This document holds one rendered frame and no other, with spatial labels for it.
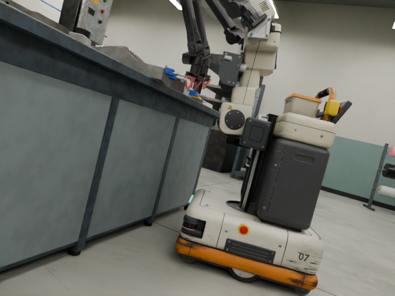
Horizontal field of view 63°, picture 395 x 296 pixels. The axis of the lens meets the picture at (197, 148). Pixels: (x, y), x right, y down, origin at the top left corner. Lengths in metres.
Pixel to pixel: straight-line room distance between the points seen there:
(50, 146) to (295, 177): 1.03
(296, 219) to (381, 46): 7.23
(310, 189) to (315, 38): 7.24
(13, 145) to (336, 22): 8.20
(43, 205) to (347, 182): 7.36
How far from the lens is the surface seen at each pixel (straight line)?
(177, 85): 1.87
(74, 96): 1.18
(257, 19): 1.60
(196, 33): 1.88
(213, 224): 1.52
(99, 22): 2.63
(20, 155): 1.08
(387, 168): 6.91
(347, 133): 8.12
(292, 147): 1.54
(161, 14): 10.29
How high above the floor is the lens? 0.62
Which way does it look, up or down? 3 degrees down
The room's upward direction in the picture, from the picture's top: 14 degrees clockwise
